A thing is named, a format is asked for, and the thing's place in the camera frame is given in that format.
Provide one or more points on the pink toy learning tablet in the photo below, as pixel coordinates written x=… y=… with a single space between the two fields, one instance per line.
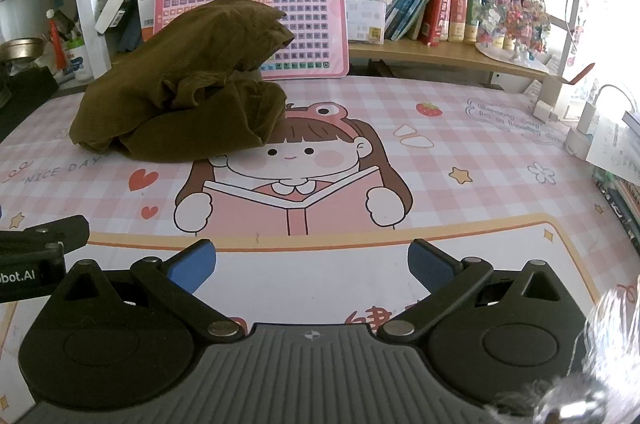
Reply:
x=310 y=4

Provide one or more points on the pink checkered printed desk mat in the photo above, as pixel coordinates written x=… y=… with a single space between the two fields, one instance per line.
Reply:
x=450 y=154

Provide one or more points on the brass metal bowl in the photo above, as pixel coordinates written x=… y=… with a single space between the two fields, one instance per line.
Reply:
x=20 y=49

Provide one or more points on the white plastic jar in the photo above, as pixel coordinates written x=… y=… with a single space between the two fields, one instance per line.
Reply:
x=80 y=64

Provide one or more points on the small white adapter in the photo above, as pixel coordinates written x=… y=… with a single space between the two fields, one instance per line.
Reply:
x=542 y=110

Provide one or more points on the olive green garment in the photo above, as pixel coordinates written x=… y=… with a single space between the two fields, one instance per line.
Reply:
x=150 y=94

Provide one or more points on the white charger block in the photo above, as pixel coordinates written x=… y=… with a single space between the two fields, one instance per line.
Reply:
x=580 y=129

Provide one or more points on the stack of flat books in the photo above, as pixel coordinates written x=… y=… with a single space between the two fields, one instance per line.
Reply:
x=622 y=204

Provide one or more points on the red and white bottle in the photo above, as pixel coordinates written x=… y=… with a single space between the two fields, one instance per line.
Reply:
x=56 y=46

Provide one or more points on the colourful paper flower ornament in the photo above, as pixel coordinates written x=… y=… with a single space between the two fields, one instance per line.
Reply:
x=515 y=24

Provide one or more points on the black box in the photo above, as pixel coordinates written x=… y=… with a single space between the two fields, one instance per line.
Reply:
x=25 y=99

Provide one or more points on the white barcode box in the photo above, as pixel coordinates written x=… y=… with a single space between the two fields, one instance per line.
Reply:
x=365 y=20

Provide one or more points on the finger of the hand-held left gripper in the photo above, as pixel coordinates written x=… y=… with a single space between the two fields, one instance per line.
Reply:
x=60 y=226

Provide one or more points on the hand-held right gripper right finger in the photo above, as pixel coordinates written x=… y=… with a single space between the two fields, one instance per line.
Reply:
x=432 y=266

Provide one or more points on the white and orange box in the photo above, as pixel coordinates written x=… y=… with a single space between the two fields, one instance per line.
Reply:
x=146 y=11

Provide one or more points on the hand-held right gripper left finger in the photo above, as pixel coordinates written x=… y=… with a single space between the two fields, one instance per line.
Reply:
x=192 y=266

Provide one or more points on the white paper sheet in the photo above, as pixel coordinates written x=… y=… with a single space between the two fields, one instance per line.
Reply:
x=615 y=149

